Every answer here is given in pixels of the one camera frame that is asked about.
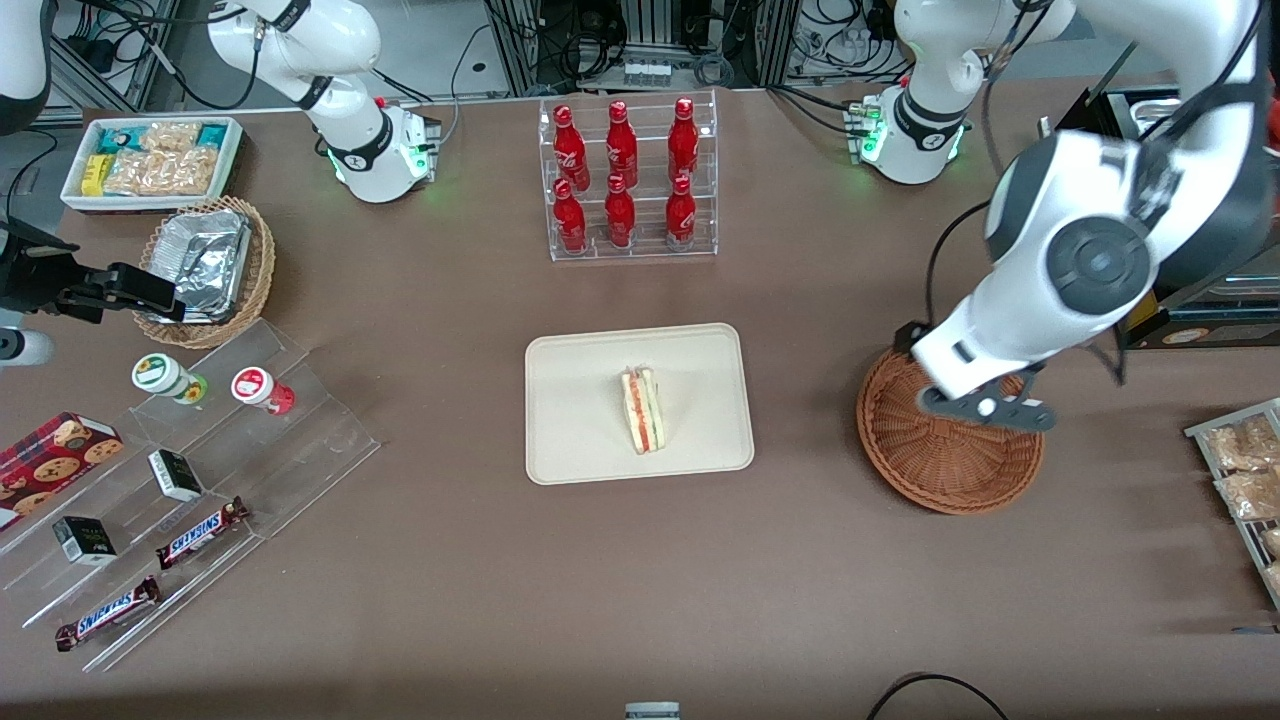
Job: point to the small grey device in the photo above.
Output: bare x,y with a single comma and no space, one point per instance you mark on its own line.
652,711

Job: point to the small clear cracker bag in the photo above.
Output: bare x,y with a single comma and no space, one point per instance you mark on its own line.
172,135

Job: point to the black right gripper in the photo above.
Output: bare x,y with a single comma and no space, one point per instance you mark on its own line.
30,283

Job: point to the black hot food display case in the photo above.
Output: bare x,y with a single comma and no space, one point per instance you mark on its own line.
1220,325

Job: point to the aluminium foil container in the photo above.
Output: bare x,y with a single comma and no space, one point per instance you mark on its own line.
205,255

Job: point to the beige plastic serving tray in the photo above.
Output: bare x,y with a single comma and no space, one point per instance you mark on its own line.
580,405

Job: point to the clear acrylic stepped stand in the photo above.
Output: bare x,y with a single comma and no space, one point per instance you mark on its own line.
300,440

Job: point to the aluminium frame rack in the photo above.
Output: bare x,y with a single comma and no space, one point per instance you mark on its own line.
640,30

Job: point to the round brown wicker basket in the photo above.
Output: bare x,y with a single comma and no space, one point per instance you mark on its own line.
950,465

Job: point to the yellow snack packet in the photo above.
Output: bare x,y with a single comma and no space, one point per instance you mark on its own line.
95,175

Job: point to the large clear cracker bag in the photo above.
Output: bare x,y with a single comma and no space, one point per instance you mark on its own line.
165,172

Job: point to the Snickers chocolate bar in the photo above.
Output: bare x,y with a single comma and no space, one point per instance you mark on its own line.
200,533
105,613

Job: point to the clear bagged pastry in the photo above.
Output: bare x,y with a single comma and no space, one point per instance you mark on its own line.
1250,495
1245,445

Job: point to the teal snack packet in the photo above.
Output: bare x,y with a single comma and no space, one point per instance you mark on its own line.
120,140

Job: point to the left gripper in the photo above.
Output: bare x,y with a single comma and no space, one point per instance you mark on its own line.
905,337

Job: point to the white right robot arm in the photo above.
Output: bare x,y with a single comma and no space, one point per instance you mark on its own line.
360,150

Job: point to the light wicker basket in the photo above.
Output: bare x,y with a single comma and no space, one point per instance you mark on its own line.
262,260

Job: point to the triangular sandwich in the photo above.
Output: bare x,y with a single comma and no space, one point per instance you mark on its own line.
642,410

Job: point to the red cola bottle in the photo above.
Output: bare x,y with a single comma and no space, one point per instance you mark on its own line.
621,150
620,220
570,150
681,220
570,225
683,145

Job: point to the green lid cup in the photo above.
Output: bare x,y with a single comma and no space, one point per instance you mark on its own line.
160,374

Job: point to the clear acrylic bottle rack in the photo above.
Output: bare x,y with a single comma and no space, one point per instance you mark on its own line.
645,140

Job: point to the red lid cup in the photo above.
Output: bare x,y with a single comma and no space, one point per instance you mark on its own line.
255,387

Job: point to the white rectangular snack bin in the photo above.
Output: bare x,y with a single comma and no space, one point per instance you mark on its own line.
235,150

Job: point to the tray of wrapped pastries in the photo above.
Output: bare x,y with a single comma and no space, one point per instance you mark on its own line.
1205,428

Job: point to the small black box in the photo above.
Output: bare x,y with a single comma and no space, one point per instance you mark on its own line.
85,540
175,475

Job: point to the red cookie box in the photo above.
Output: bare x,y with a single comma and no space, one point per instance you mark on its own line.
50,465

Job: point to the white power strip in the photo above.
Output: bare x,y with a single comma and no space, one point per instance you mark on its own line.
647,73

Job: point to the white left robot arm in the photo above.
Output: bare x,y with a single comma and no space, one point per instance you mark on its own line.
1100,260

